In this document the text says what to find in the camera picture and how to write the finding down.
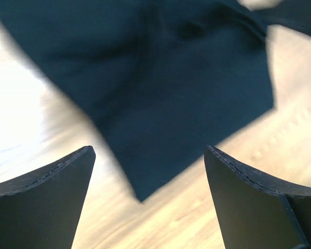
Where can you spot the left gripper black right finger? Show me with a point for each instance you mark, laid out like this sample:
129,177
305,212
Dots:
255,209

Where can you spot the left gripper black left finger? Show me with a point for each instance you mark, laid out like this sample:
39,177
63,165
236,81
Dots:
42,208

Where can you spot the black t shirt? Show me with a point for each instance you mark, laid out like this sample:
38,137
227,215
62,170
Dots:
159,79

